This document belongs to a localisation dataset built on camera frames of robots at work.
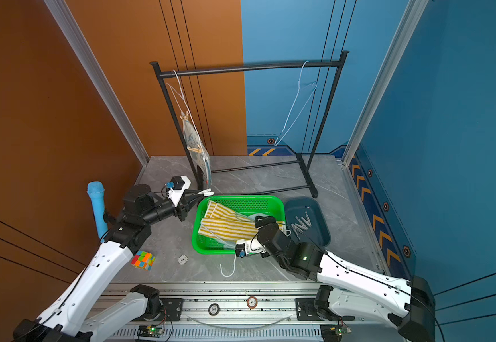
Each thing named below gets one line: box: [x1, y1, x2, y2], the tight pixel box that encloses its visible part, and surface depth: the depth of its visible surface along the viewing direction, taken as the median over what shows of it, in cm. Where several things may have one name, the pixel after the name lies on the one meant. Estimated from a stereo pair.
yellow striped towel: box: [198, 200, 287, 241], surface depth 87 cm
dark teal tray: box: [285, 196, 332, 248], surface depth 96 cm
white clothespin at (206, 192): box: [196, 188, 215, 197], surface depth 73 cm
